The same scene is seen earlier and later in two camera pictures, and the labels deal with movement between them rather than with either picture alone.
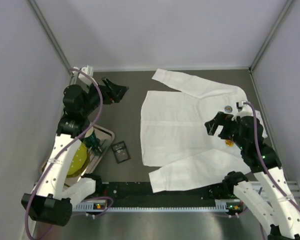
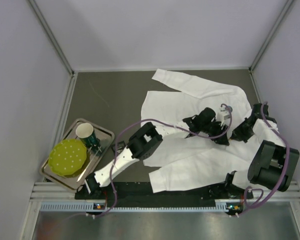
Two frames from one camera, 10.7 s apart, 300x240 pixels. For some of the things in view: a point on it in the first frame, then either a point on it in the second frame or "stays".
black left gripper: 106,91 -> 219,130
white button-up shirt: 175,141 stays
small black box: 120,152 stays
